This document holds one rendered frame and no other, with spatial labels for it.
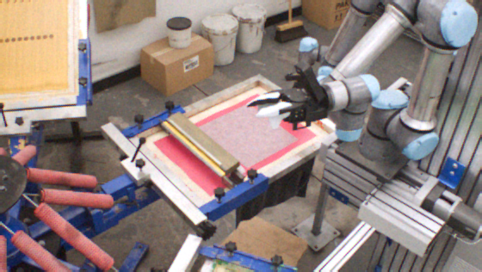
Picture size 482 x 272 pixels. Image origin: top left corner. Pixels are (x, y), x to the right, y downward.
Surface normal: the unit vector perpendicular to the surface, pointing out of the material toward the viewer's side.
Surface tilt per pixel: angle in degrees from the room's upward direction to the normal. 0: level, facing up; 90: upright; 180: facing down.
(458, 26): 82
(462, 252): 90
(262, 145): 0
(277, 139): 0
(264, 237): 0
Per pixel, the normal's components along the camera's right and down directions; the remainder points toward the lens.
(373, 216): -0.67, 0.45
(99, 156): 0.04, -0.77
